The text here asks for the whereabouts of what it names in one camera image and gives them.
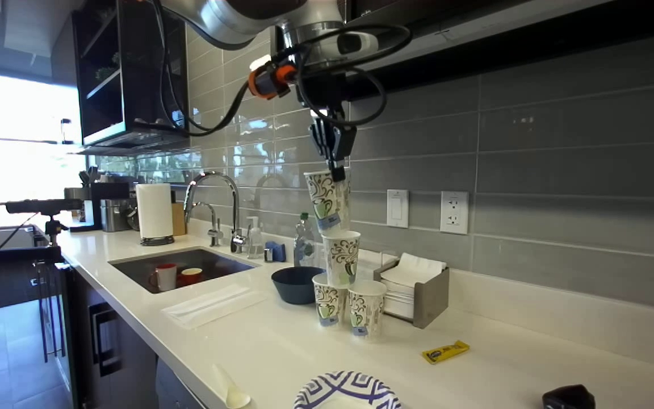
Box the white power outlet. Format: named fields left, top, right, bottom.
left=440, top=191, right=467, bottom=235

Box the chrome kitchen faucet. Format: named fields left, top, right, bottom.
left=182, top=170, right=246, bottom=255

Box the dark blue bowl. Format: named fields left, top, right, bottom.
left=271, top=266, right=321, bottom=304

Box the napkin holder with napkins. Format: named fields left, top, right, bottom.
left=372, top=253, right=449, bottom=327

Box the paper towel roll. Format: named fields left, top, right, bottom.
left=136, top=185, right=172, bottom=245

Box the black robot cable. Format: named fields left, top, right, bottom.
left=144, top=0, right=413, bottom=139

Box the paper cup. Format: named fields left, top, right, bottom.
left=304, top=170, right=347, bottom=232
left=324, top=230, right=362, bottom=284
left=346, top=282, right=387, bottom=338
left=311, top=274, right=346, bottom=327

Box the black upper cabinet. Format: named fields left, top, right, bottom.
left=341, top=0, right=654, bottom=91

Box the blue white paper plate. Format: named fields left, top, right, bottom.
left=293, top=370, right=403, bottom=409

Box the clear plastic bottle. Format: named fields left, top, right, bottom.
left=293, top=212, right=314, bottom=266

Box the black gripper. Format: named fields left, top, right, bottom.
left=307, top=74, right=356, bottom=183

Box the camera on tripod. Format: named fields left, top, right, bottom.
left=5, top=199, right=84, bottom=245

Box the yellow packet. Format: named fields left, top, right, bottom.
left=420, top=342, right=470, bottom=363

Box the white light switch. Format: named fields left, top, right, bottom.
left=387, top=189, right=409, bottom=228

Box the blue sponge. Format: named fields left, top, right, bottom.
left=264, top=241, right=287, bottom=262

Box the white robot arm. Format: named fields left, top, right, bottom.
left=148, top=0, right=364, bottom=183

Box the small black object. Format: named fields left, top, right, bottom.
left=543, top=385, right=596, bottom=409

